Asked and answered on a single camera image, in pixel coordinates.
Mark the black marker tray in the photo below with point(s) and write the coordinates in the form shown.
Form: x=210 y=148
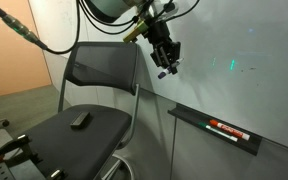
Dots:
x=190 y=116

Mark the black mesh office chair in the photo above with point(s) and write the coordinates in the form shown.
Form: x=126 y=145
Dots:
x=94 y=66

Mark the black bracket with silver bolt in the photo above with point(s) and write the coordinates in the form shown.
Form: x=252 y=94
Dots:
x=56 y=174

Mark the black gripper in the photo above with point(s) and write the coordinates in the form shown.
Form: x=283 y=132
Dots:
x=159 y=33

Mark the red whiteboard marker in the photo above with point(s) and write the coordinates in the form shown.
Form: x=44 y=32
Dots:
x=230 y=130

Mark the whiteboard panel with green writing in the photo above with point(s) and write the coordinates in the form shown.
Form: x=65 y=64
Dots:
x=234 y=50

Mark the black clamp mount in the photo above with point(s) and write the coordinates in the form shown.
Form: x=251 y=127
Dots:
x=12 y=146

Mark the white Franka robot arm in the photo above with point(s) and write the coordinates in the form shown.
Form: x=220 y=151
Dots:
x=110 y=8

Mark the thin green whiteboard marker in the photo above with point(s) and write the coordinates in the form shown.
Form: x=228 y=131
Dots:
x=221 y=133

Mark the marker with purple cap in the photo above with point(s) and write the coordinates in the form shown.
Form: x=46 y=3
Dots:
x=165 y=72

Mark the gold wrist camera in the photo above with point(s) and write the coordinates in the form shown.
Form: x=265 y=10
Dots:
x=134 y=32

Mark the black whiteboard eraser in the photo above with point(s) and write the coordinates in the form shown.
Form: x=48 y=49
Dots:
x=80 y=120

